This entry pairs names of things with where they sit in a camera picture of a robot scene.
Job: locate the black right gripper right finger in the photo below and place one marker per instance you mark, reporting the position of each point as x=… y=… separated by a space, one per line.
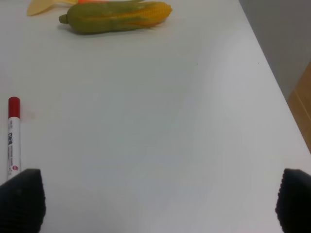
x=293 y=206

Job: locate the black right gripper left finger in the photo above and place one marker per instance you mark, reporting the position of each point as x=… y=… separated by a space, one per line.
x=22 y=203

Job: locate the red white marker pen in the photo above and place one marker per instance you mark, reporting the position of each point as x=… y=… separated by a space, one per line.
x=13 y=152

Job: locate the brown cardboard box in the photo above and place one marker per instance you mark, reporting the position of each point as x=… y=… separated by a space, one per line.
x=299 y=104

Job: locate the yellow orange rice spatula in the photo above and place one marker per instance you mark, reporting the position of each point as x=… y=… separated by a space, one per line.
x=39 y=6

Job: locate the toy corn cob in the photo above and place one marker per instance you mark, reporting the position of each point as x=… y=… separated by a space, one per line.
x=115 y=16

